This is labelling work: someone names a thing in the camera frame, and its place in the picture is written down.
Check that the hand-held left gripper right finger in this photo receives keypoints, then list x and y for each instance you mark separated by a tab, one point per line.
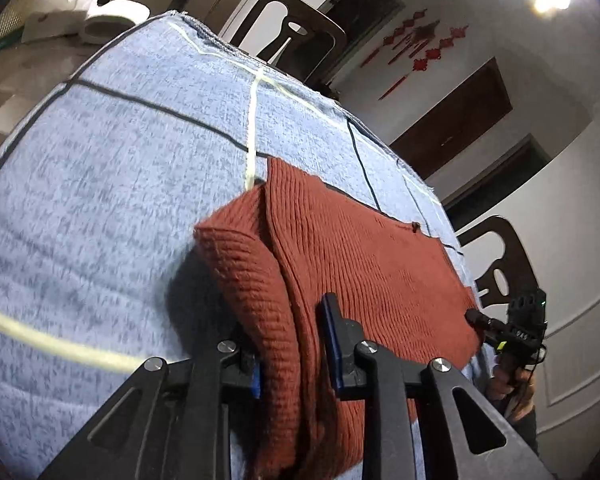
332	360

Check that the brown wooden door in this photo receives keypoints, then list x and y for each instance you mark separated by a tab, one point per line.
455	115

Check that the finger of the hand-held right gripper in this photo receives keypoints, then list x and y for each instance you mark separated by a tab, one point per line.
477	319

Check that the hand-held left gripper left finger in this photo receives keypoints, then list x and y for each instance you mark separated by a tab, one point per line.
255	382

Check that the dark doorway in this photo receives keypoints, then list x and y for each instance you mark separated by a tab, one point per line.
505	180

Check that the rust brown knitted sweater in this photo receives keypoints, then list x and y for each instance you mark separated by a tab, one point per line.
370	270

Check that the long red hanging knot decoration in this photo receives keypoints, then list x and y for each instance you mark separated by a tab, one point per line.
430	57

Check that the person's right forearm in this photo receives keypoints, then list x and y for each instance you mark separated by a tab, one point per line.
525	430

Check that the blue checked blanket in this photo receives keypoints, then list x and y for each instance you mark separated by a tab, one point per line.
105	185

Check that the dark glass door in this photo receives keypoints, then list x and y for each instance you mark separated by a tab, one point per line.
365	2

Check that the white round roll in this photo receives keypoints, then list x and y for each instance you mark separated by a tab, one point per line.
115	15

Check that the white tissue box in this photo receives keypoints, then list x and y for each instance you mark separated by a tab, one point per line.
50	22

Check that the person's right hand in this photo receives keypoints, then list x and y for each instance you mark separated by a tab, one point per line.
500	385

